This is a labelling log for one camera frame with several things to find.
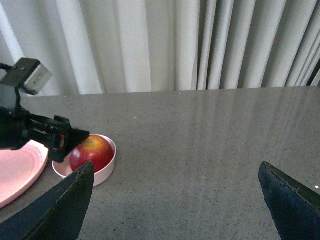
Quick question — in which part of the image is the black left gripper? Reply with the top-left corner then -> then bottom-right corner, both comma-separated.
0,107 -> 90,163

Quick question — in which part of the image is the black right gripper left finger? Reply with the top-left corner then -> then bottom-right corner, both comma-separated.
0,162 -> 95,240

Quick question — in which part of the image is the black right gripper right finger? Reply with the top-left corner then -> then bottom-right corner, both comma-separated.
258,161 -> 320,240

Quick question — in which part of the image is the red apple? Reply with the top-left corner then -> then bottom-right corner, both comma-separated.
69,135 -> 115,173

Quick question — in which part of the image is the pale pink bowl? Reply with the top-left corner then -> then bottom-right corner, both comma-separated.
52,134 -> 117,187

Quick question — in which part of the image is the pink plate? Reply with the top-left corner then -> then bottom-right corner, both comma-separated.
0,140 -> 49,208

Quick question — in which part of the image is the white curtain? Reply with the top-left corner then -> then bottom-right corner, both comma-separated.
0,0 -> 320,96

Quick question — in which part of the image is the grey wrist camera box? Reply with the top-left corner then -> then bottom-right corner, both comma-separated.
0,58 -> 52,96

